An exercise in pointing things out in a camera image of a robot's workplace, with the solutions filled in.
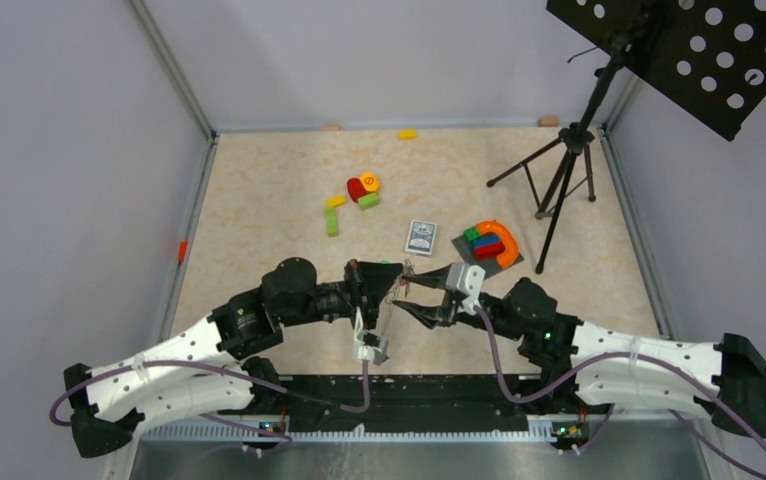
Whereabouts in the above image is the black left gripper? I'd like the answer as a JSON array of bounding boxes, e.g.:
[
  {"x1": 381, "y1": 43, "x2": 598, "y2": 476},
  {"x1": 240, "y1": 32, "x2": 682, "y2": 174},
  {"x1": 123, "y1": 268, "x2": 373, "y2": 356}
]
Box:
[{"x1": 280, "y1": 258, "x2": 403, "y2": 333}]

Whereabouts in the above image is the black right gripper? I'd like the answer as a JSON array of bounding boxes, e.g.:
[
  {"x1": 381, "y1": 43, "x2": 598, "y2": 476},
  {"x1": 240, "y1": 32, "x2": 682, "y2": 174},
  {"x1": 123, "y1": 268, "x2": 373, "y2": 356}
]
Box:
[{"x1": 394, "y1": 263, "x2": 525, "y2": 341}]

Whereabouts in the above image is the perforated metal keyring plate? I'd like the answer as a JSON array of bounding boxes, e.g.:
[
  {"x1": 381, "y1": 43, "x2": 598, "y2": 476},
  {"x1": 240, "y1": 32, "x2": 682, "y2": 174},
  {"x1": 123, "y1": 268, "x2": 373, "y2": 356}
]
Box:
[{"x1": 376, "y1": 259, "x2": 415, "y2": 337}]

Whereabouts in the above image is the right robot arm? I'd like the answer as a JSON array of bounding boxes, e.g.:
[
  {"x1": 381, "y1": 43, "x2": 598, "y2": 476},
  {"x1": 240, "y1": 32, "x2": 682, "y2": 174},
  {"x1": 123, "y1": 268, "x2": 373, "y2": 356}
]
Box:
[{"x1": 397, "y1": 263, "x2": 766, "y2": 439}]

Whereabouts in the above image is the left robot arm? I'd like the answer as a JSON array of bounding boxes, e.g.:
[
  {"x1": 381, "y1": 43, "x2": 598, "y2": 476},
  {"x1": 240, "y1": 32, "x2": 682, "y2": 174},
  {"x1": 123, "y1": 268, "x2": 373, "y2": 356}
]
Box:
[{"x1": 48, "y1": 257, "x2": 405, "y2": 458}]

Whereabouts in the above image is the grey lego baseplate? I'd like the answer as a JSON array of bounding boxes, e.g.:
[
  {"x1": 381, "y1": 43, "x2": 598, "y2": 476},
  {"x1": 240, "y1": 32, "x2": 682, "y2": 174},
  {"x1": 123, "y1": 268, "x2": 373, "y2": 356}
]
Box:
[{"x1": 451, "y1": 230, "x2": 523, "y2": 278}]

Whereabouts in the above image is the playing card deck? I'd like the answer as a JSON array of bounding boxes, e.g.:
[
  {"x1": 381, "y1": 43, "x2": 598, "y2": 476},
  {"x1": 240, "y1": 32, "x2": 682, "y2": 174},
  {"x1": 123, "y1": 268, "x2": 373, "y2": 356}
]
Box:
[{"x1": 404, "y1": 220, "x2": 438, "y2": 256}]

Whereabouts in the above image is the red lego brick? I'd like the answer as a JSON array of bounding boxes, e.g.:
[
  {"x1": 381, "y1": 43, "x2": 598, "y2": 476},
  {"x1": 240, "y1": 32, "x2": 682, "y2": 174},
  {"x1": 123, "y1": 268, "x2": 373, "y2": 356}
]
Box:
[{"x1": 473, "y1": 242, "x2": 506, "y2": 260}]

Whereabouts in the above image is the green lego brick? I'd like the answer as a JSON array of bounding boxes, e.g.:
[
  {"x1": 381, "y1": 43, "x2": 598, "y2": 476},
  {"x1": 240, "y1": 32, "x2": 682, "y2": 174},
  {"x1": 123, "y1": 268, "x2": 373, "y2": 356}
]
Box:
[{"x1": 463, "y1": 226, "x2": 481, "y2": 242}]

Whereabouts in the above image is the green rectangular block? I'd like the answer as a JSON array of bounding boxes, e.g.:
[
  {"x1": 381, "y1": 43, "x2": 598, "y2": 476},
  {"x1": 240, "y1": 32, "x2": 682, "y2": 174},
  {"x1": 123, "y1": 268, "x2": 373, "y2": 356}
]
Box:
[{"x1": 357, "y1": 192, "x2": 381, "y2": 211}]

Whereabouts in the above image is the blue lego brick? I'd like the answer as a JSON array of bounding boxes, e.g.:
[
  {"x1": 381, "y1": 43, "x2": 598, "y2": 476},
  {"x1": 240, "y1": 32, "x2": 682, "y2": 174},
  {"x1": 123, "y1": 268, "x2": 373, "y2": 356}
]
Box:
[{"x1": 471, "y1": 234, "x2": 503, "y2": 250}]

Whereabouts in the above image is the orange curved lego tube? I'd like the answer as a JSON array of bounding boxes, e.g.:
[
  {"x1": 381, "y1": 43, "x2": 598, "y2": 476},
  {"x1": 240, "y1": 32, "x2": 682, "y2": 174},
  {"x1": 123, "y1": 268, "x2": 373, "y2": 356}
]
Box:
[{"x1": 472, "y1": 220, "x2": 520, "y2": 269}]

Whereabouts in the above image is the yellow rectangular block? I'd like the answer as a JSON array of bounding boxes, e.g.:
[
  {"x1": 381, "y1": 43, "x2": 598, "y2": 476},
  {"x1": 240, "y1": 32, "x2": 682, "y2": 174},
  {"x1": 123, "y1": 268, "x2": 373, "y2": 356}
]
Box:
[{"x1": 325, "y1": 195, "x2": 347, "y2": 208}]

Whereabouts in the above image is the red cylinder block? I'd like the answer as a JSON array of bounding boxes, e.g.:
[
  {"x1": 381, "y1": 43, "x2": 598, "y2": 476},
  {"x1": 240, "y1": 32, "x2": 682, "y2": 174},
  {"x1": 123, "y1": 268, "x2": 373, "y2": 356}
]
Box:
[{"x1": 346, "y1": 177, "x2": 368, "y2": 203}]

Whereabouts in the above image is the orange round block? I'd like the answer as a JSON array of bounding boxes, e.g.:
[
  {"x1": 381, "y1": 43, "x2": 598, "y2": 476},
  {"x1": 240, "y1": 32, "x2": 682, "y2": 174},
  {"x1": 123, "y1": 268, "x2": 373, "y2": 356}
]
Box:
[{"x1": 359, "y1": 172, "x2": 380, "y2": 194}]

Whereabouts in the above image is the black tripod stand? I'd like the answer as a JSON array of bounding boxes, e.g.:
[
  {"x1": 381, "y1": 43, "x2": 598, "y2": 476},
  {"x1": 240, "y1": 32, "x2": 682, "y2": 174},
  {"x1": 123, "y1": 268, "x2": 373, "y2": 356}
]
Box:
[{"x1": 486, "y1": 34, "x2": 633, "y2": 274}]

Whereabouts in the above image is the black perforated panel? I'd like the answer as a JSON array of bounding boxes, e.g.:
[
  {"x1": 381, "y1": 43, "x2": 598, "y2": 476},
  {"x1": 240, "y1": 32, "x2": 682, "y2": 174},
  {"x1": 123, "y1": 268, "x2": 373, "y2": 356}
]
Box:
[{"x1": 546, "y1": 1, "x2": 766, "y2": 141}]

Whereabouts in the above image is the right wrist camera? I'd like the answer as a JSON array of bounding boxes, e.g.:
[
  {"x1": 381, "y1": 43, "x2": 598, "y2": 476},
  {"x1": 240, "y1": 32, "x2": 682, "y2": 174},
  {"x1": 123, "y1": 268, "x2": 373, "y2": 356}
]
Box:
[{"x1": 445, "y1": 262, "x2": 486, "y2": 315}]

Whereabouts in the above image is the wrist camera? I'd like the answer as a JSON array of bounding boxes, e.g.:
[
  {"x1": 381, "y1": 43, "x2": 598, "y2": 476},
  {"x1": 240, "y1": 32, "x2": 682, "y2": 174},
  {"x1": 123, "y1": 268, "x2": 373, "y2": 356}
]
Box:
[
  {"x1": 445, "y1": 262, "x2": 486, "y2": 315},
  {"x1": 352, "y1": 308, "x2": 389, "y2": 366}
]

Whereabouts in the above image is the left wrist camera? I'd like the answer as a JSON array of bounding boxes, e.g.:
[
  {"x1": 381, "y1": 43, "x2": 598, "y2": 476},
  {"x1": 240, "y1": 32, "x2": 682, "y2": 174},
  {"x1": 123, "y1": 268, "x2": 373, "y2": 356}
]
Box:
[{"x1": 352, "y1": 308, "x2": 389, "y2": 366}]

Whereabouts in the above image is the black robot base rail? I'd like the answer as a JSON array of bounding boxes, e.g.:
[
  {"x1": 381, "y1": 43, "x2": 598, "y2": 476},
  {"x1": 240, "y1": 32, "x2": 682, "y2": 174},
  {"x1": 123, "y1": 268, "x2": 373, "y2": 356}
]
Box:
[{"x1": 239, "y1": 374, "x2": 549, "y2": 434}]

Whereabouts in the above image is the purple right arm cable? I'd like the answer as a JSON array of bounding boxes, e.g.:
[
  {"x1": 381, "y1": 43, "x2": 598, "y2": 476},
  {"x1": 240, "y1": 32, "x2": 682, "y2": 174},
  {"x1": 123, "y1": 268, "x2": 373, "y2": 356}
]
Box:
[{"x1": 474, "y1": 305, "x2": 766, "y2": 480}]

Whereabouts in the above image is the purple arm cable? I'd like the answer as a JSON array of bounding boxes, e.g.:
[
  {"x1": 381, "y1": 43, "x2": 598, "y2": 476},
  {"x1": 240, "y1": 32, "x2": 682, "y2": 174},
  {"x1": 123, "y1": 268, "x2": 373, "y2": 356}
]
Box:
[
  {"x1": 474, "y1": 305, "x2": 766, "y2": 480},
  {"x1": 49, "y1": 359, "x2": 372, "y2": 458}
]

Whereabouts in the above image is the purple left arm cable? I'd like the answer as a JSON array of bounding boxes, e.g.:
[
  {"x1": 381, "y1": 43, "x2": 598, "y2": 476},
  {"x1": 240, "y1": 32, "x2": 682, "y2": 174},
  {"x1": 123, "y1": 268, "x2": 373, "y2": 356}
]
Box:
[{"x1": 49, "y1": 359, "x2": 372, "y2": 458}]

